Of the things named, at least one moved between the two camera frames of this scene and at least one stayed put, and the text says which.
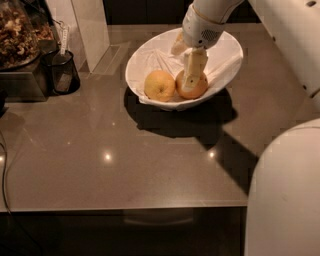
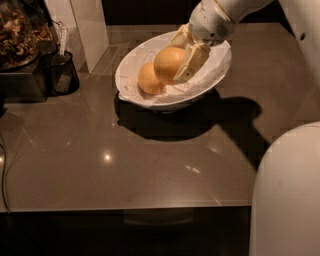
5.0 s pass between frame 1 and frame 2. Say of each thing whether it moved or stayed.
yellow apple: moved
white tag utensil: stayed
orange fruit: moved
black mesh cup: stayed
